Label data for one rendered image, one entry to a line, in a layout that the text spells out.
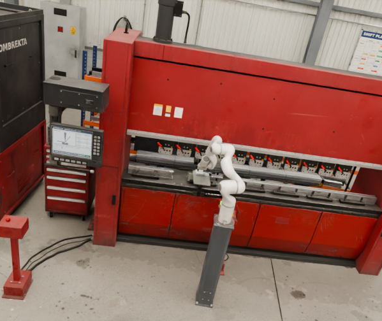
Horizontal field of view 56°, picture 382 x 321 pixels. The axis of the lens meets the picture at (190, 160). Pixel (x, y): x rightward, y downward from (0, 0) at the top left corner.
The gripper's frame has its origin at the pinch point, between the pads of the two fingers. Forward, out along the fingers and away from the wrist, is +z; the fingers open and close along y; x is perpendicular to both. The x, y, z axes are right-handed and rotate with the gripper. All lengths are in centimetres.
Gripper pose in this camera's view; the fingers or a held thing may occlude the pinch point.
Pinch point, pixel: (201, 170)
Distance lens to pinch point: 391.6
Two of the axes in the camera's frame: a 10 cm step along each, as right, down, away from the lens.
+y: -9.9, -1.3, -1.0
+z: -1.4, 3.9, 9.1
